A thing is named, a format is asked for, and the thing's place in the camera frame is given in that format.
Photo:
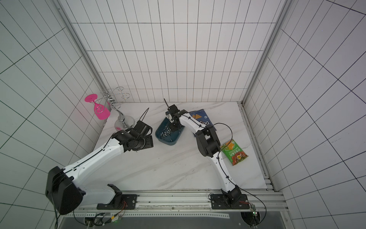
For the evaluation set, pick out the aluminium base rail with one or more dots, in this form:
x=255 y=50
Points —
x=201 y=203

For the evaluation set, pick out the green orange snack bag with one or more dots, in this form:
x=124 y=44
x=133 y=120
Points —
x=233 y=152

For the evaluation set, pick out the teal plastic storage box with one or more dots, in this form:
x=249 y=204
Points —
x=165 y=135

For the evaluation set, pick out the chrome lamp with pink shades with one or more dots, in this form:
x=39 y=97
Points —
x=104 y=105

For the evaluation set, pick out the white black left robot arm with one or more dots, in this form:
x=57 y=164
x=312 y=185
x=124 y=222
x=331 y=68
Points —
x=66 y=189

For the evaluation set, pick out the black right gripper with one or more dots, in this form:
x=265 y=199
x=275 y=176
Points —
x=172 y=109

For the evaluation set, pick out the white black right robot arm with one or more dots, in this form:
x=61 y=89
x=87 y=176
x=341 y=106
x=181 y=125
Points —
x=209 y=146

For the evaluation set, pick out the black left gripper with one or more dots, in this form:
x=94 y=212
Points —
x=149 y=143

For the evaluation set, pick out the blue Doritos chip bag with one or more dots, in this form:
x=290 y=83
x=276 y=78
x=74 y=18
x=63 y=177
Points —
x=202 y=117

